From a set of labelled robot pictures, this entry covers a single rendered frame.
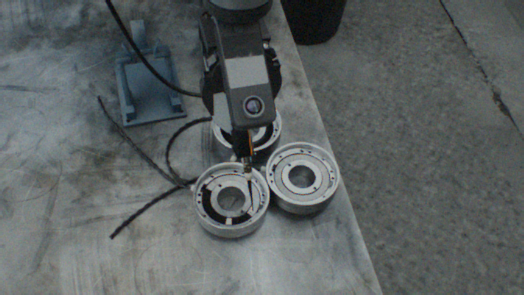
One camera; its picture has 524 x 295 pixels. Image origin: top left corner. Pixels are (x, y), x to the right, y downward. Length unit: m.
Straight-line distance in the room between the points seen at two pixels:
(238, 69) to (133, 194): 0.32
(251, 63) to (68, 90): 0.45
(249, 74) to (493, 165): 1.50
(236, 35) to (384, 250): 1.22
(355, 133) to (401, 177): 0.22
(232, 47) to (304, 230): 0.32
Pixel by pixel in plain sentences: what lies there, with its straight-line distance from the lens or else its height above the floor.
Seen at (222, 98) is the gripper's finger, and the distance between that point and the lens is 0.63.
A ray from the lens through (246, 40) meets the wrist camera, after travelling 0.56.
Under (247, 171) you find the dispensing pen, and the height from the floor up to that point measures 0.88.
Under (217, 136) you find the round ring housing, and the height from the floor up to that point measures 0.84.
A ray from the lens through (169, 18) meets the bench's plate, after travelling 1.03.
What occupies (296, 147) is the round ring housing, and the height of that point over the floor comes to 0.83.
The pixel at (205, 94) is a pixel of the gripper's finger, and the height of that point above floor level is 1.01.
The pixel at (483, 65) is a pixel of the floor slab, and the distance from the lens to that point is 2.27.
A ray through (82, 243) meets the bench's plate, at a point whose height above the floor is 0.80.
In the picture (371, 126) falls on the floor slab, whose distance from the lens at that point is 1.92.
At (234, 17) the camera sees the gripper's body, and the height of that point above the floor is 1.13.
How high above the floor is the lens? 1.48
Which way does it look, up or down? 55 degrees down
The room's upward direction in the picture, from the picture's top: 4 degrees clockwise
